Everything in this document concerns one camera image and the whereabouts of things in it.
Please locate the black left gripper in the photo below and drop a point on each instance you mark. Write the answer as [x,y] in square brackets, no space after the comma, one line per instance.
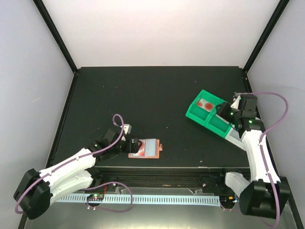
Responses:
[136,147]

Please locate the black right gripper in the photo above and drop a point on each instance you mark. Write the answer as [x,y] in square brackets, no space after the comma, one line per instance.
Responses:
[222,110]

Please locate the pink leather card holder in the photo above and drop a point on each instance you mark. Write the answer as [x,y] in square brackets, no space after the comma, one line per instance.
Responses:
[153,147]

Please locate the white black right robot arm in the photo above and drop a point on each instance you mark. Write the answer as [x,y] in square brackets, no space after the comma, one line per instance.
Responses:
[263,195]

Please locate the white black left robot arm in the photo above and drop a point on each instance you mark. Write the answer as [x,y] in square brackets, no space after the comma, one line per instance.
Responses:
[38,190]

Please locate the red white april card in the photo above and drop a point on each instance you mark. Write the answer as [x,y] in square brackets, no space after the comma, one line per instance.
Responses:
[204,104]

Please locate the green bin with red card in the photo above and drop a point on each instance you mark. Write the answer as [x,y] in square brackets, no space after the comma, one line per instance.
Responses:
[198,114]

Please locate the green middle bin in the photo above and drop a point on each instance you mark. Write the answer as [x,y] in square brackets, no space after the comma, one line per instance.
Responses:
[218,125]

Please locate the clear white bin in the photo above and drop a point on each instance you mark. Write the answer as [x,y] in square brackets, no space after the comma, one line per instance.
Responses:
[233,137]

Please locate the left controller circuit board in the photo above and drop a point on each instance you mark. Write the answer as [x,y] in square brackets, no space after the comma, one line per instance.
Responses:
[95,197]

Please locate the controller circuit board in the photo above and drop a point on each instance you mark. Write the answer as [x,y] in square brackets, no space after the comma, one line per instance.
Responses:
[229,199]
[95,197]

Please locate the right controller circuit board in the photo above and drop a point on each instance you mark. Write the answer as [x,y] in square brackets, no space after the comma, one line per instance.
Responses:
[229,199]

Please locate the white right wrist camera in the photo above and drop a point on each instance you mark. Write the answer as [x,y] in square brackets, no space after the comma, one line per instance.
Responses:
[236,101]

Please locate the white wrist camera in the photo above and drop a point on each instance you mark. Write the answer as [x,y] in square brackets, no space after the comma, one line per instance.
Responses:
[236,101]
[127,130]

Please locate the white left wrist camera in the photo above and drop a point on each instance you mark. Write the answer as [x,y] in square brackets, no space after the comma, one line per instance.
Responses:
[127,130]

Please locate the white slotted cable duct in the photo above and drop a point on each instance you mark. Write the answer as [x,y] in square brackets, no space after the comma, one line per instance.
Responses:
[145,199]

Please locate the black corner frame post right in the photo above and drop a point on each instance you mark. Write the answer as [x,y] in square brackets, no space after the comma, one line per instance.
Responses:
[276,15]

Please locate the black corner frame post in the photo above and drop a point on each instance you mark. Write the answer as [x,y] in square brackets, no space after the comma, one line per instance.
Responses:
[276,15]
[55,33]

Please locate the black corner frame post left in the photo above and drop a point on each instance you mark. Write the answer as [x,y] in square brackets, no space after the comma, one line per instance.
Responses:
[55,33]

